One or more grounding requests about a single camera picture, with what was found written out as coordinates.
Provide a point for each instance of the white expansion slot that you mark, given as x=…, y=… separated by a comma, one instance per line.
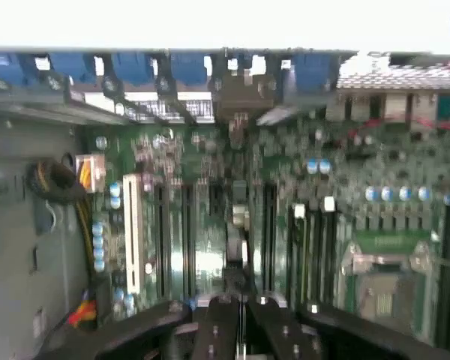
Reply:
x=133, y=232

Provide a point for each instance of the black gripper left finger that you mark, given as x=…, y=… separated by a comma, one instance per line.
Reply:
x=217, y=326

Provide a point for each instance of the black open PC case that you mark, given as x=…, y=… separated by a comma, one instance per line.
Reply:
x=30, y=99

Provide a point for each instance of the blue card retention latch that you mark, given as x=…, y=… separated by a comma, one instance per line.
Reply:
x=71, y=67

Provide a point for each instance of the grey power supply unit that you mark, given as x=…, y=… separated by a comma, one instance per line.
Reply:
x=11, y=243

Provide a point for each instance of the RAM stick with white label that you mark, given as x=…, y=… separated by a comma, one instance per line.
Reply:
x=303, y=255

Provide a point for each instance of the silver CPU socket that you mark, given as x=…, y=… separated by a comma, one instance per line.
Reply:
x=363, y=262

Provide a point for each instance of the black RAM slot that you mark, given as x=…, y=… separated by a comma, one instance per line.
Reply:
x=449, y=281

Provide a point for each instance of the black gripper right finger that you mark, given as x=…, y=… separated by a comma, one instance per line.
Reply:
x=273, y=330

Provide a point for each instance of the green motherboard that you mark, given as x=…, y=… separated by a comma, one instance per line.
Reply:
x=206, y=243

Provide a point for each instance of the black expansion slot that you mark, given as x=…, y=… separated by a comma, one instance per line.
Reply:
x=159, y=240
x=188, y=240
x=270, y=240

